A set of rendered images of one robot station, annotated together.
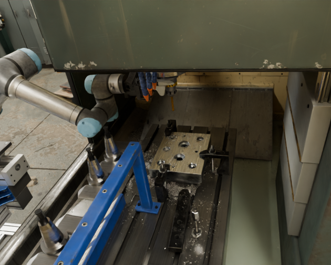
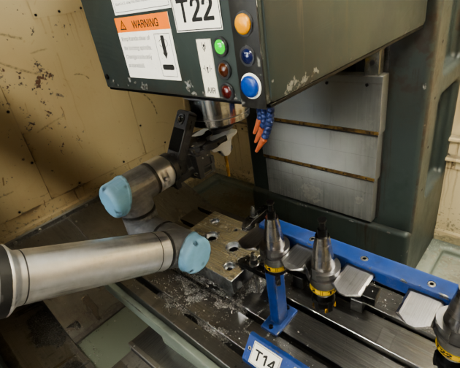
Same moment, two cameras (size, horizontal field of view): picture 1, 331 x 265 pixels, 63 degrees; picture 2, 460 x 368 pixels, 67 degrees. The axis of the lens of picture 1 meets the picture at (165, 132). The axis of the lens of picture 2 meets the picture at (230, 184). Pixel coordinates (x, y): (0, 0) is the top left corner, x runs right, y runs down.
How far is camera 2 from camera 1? 0.89 m
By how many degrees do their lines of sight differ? 53
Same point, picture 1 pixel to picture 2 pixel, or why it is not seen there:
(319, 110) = (385, 79)
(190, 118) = not seen: hidden behind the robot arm
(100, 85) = (147, 185)
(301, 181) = (377, 155)
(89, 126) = (205, 244)
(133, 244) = (339, 353)
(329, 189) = (421, 131)
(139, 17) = not seen: outside the picture
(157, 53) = (362, 36)
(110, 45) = (333, 35)
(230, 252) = not seen: hidden behind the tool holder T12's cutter
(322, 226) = (419, 169)
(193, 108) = (98, 233)
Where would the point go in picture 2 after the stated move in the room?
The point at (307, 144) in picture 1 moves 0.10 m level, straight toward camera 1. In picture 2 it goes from (381, 115) to (413, 122)
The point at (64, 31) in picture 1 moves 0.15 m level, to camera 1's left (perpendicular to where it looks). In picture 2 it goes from (295, 23) to (262, 42)
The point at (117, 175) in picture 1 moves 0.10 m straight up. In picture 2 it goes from (335, 242) to (336, 199)
